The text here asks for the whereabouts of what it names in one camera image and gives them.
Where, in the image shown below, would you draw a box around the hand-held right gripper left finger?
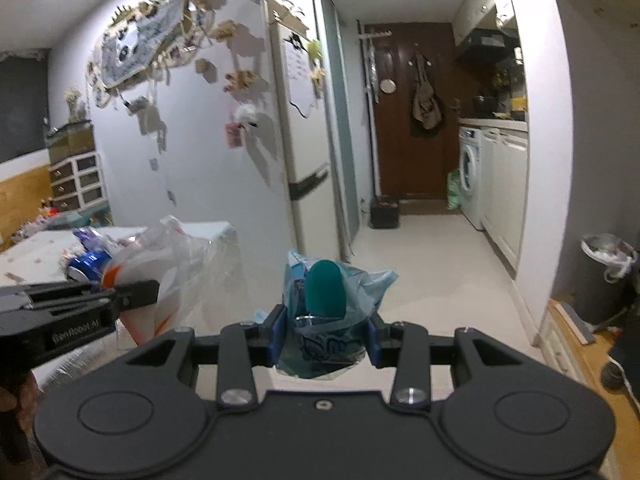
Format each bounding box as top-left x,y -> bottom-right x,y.
122,305 -> 290,408

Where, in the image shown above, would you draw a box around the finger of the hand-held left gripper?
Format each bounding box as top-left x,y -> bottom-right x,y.
0,279 -> 161,322
0,282 -> 101,298

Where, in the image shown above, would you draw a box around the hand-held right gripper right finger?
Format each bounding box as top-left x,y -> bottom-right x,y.
365,317 -> 533,408

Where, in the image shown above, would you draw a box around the white orange plastic bag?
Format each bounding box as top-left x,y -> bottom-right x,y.
100,215 -> 241,346

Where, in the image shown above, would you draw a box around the blue printed plastic bag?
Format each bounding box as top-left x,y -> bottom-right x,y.
277,247 -> 401,378

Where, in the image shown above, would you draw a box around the blue drink can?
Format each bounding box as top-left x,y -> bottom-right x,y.
65,252 -> 113,281

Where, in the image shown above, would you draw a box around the purple snack packet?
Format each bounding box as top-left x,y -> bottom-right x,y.
72,227 -> 108,251

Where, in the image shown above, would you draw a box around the white drawer cabinet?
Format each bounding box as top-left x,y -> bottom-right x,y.
49,152 -> 108,211

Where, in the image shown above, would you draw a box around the black storage bin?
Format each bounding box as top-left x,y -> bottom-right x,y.
369,195 -> 401,230

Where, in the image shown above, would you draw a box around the glass tank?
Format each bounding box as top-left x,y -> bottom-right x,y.
45,120 -> 96,163

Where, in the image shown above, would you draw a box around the green plastic bag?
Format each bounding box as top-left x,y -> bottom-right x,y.
446,170 -> 462,211

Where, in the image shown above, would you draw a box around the dried flower bunch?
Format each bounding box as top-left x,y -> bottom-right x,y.
64,87 -> 88,121

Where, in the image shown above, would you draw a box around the white washing machine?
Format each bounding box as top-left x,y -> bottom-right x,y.
457,125 -> 486,231

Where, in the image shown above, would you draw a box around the brown wooden door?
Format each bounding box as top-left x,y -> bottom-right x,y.
357,20 -> 461,201

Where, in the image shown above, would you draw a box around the white refrigerator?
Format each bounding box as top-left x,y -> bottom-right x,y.
262,0 -> 351,261

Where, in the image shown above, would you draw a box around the white base cabinets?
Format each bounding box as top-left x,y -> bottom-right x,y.
480,127 -> 528,273

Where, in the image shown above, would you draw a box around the wooden top bench cabinet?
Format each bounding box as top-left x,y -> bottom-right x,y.
537,297 -> 640,411

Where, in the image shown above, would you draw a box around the frosted sliding door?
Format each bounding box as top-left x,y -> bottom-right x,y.
310,0 -> 361,241

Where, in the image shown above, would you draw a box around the grey bin white liner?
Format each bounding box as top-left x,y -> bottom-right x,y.
580,232 -> 640,331

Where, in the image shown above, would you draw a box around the small black bowl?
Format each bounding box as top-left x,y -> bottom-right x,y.
600,362 -> 628,391

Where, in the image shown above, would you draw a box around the hanging canvas bag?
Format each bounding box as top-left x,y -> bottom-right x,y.
410,52 -> 443,136

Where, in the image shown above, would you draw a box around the dark cartoon cushion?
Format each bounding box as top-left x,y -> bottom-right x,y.
607,290 -> 640,376

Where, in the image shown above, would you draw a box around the black range hood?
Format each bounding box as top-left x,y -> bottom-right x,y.
460,30 -> 521,61

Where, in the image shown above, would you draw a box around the white upper cabinets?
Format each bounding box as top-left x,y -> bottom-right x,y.
452,0 -> 518,48

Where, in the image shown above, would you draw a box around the white tassel string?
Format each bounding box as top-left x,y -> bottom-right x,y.
147,72 -> 178,207

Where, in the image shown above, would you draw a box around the long wooden wall hook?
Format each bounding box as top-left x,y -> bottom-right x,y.
223,71 -> 260,92

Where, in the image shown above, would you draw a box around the panda wall hanging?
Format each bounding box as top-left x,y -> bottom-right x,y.
87,0 -> 218,108

